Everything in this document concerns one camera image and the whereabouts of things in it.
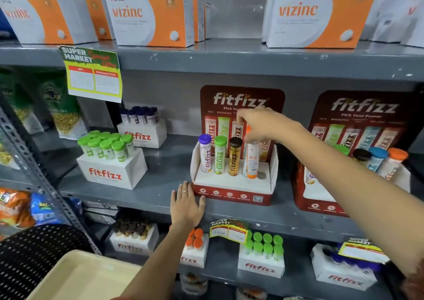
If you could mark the person's right forearm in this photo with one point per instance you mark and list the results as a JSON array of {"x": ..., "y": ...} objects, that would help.
[{"x": 351, "y": 190}]

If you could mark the orange capped white tube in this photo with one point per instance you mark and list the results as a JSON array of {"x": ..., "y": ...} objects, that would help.
[
  {"x": 392, "y": 162},
  {"x": 252, "y": 160}
]

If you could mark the green capped lime tube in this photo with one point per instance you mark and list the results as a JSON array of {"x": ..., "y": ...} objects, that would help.
[
  {"x": 220, "y": 156},
  {"x": 342, "y": 149}
]

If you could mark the purple capped white tube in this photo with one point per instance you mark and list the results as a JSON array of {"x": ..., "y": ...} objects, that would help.
[
  {"x": 205, "y": 154},
  {"x": 310, "y": 176}
]

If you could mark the red cardboard display stand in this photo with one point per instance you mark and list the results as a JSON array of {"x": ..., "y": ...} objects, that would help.
[
  {"x": 361, "y": 108},
  {"x": 232, "y": 190}
]

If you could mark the cream plastic tray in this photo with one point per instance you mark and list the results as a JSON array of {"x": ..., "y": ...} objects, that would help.
[{"x": 82, "y": 280}]

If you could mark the black capped gold tube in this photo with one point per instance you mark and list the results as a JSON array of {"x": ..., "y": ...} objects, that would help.
[
  {"x": 234, "y": 157},
  {"x": 361, "y": 155}
]

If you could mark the white tube display box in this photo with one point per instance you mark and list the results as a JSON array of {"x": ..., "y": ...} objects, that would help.
[
  {"x": 193, "y": 258},
  {"x": 111, "y": 174},
  {"x": 142, "y": 136},
  {"x": 260, "y": 268},
  {"x": 132, "y": 246},
  {"x": 341, "y": 278}
]

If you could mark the person's left thumb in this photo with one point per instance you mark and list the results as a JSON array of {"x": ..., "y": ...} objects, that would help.
[{"x": 201, "y": 207}]

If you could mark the small green yellow price label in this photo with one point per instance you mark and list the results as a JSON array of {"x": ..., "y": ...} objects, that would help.
[
  {"x": 228, "y": 232},
  {"x": 362, "y": 251}
]

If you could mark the grey metal shelving rack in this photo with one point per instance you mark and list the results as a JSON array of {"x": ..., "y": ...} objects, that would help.
[{"x": 232, "y": 60}]

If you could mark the person's right fingers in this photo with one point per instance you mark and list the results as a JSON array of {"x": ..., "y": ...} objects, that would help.
[{"x": 248, "y": 119}]

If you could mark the row of orange white boxes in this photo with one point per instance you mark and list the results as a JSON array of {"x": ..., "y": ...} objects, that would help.
[{"x": 149, "y": 18}]

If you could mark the blue snack packet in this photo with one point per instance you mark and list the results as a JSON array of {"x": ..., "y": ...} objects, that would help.
[{"x": 44, "y": 210}]

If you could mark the person's left forearm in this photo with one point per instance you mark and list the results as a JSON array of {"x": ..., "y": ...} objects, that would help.
[{"x": 159, "y": 263}]

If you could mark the cluster of green capped tubes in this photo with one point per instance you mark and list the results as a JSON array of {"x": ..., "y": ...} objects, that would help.
[
  {"x": 106, "y": 146},
  {"x": 265, "y": 245}
]

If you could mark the person's left hand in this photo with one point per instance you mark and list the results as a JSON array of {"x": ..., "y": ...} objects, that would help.
[{"x": 186, "y": 210}]

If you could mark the blue capped pale tube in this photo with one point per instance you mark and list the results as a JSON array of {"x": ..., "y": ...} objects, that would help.
[{"x": 377, "y": 157}]

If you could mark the person's right hand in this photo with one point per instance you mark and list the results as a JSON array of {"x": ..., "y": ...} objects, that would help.
[{"x": 270, "y": 124}]

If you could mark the large green yellow price label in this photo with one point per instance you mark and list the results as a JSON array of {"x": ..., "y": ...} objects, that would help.
[{"x": 94, "y": 74}]

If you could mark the black perforated metal basket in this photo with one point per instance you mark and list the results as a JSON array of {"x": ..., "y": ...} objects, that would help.
[{"x": 36, "y": 253}]

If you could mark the cluster of brown capped tubes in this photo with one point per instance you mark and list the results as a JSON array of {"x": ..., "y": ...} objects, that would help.
[{"x": 132, "y": 228}]

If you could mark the cluster of purple capped tubes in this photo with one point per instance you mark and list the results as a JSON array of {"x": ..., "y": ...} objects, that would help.
[{"x": 354, "y": 263}]

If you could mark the person's left little finger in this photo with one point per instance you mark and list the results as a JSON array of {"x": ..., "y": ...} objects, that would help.
[{"x": 173, "y": 200}]

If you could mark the person's left middle finger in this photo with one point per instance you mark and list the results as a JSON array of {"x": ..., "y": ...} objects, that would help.
[{"x": 188, "y": 193}]

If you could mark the cluster of orange capped tubes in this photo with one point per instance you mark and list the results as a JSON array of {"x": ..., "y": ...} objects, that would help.
[{"x": 196, "y": 238}]

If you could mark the cluster of dark blue capped tubes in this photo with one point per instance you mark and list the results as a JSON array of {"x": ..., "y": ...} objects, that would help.
[{"x": 139, "y": 115}]

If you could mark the orange snack packet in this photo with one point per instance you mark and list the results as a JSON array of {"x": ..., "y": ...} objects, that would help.
[{"x": 15, "y": 208}]

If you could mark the green snack bag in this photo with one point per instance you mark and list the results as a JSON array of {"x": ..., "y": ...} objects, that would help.
[
  {"x": 64, "y": 111},
  {"x": 20, "y": 104}
]

